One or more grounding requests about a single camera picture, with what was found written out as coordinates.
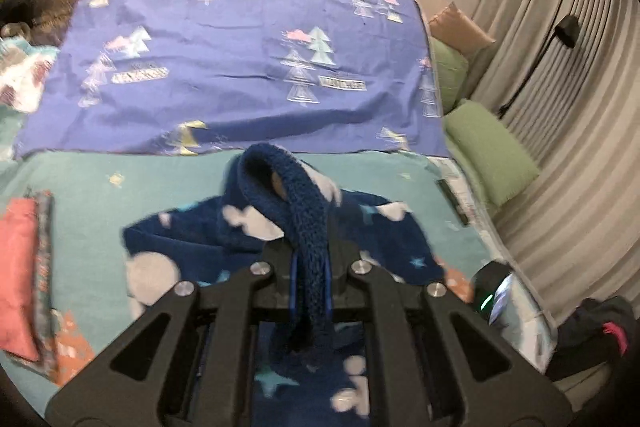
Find navy fleece baby onesie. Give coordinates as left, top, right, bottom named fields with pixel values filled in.
left=122, top=144, right=444, bottom=426

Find blue tree-print pillowcase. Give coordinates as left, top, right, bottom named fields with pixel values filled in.
left=14, top=0, right=447, bottom=157

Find green pillow near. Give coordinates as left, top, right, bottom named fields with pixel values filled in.
left=444, top=101, right=540, bottom=209

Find grey curtain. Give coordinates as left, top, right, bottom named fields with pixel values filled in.
left=465, top=0, right=639, bottom=319

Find black phone on bed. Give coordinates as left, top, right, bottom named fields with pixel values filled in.
left=437, top=179, right=470, bottom=227

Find green pillow far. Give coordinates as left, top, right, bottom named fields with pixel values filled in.
left=430, top=37, right=469, bottom=114

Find green pillow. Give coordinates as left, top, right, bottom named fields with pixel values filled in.
left=444, top=101, right=540, bottom=209
left=430, top=37, right=469, bottom=114

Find grey floral folded garment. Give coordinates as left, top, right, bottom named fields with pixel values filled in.
left=9, top=191, right=58, bottom=381

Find dark clothes on floor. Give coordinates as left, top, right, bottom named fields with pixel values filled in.
left=546, top=296, right=639, bottom=381

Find teal printed bed quilt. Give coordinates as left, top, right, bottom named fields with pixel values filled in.
left=0, top=36, right=559, bottom=417

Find tan pillow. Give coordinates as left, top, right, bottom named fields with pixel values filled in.
left=427, top=2, right=496, bottom=57

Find pink folded garment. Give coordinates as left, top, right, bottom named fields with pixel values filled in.
left=1, top=198, right=39, bottom=362

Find black floor lamp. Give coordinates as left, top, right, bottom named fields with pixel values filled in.
left=497, top=14, right=583, bottom=119

